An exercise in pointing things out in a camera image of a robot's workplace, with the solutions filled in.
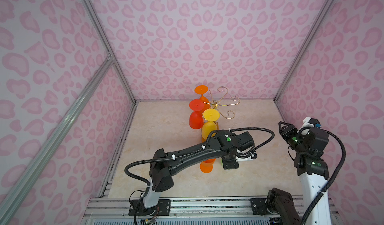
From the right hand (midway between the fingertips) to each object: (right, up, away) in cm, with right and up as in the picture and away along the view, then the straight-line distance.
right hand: (281, 122), depth 70 cm
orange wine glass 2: (-34, -26, +16) cm, 46 cm away
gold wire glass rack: (-29, +8, +6) cm, 31 cm away
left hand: (-22, -18, +2) cm, 29 cm away
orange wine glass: (-37, +17, +11) cm, 42 cm away
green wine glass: (-29, -17, -6) cm, 34 cm away
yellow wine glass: (-33, +3, -2) cm, 33 cm away
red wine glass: (-40, +1, +7) cm, 40 cm away
